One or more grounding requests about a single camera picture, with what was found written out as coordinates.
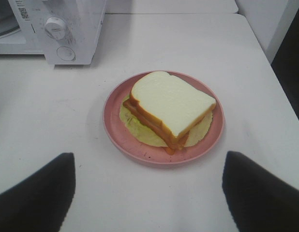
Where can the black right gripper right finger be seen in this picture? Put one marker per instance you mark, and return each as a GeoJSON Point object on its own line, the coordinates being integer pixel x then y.
{"type": "Point", "coordinates": [258, 200]}

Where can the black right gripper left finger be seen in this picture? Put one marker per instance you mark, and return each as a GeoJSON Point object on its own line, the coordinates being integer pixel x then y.
{"type": "Point", "coordinates": [40, 202]}

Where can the pink round plate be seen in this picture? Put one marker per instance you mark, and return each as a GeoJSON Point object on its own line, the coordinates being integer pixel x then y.
{"type": "Point", "coordinates": [156, 156]}

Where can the sandwich with lettuce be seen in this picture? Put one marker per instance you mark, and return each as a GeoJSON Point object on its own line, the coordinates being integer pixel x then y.
{"type": "Point", "coordinates": [163, 110]}

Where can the round white door button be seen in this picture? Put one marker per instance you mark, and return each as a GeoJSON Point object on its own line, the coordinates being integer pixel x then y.
{"type": "Point", "coordinates": [66, 53]}

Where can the white timer knob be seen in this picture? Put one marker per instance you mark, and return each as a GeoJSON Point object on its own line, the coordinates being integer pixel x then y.
{"type": "Point", "coordinates": [56, 28]}

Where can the white microwave oven body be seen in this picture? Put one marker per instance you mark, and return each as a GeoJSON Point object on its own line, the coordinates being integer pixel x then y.
{"type": "Point", "coordinates": [84, 19]}

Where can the glass microwave turntable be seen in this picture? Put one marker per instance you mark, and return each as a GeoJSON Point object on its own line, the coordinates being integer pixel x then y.
{"type": "Point", "coordinates": [8, 22]}

